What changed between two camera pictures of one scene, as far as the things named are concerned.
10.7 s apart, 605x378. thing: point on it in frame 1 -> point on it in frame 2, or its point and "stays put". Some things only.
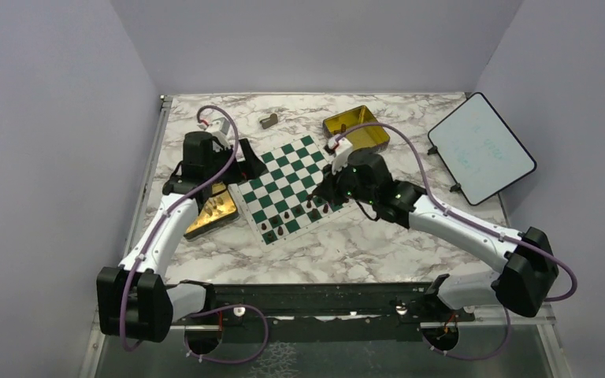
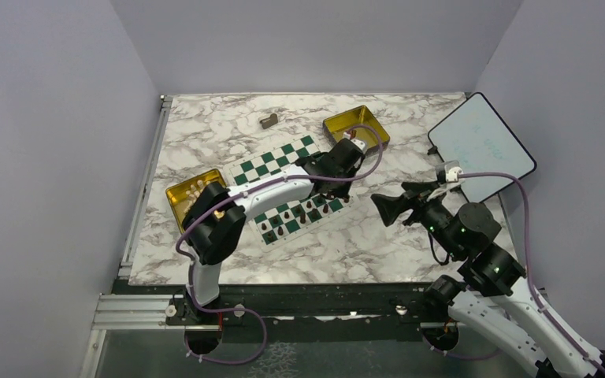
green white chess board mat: (276, 206) stays put
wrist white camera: (220, 128) -> (358, 144)
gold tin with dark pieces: (367, 138) stays put
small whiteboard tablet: (478, 150) stays put
